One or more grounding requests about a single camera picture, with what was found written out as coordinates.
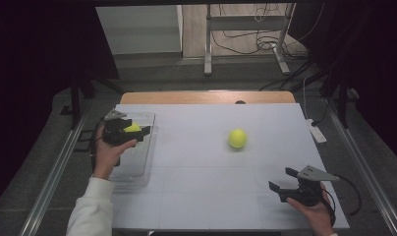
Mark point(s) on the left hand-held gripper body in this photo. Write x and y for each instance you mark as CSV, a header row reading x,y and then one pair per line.
x,y
116,134

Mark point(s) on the white metal desk frame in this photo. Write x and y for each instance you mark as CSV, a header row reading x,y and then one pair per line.
x,y
207,49

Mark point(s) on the yellow-green tennis ball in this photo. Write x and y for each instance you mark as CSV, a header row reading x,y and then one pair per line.
x,y
132,128
237,138

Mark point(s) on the person's left hand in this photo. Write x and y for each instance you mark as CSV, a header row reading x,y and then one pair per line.
x,y
106,157

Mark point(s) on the black curtain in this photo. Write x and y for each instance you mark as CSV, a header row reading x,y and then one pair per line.
x,y
376,49
39,49

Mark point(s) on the black metal stand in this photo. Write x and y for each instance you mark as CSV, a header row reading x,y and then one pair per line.
x,y
342,105
76,101

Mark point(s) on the clear plastic container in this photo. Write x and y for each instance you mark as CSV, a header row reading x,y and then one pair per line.
x,y
141,160

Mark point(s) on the person's right hand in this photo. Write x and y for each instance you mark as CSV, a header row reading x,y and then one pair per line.
x,y
316,218

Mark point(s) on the white cabinet panel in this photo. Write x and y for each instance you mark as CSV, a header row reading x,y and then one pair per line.
x,y
141,29

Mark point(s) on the black rectangular floor frame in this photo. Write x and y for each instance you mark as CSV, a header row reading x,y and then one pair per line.
x,y
83,141

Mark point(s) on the aluminium floor rail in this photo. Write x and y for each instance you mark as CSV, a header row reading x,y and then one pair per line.
x,y
367,170
55,177

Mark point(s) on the white power strip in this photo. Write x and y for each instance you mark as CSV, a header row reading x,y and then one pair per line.
x,y
316,131

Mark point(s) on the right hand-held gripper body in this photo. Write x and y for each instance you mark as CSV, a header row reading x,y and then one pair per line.
x,y
304,193

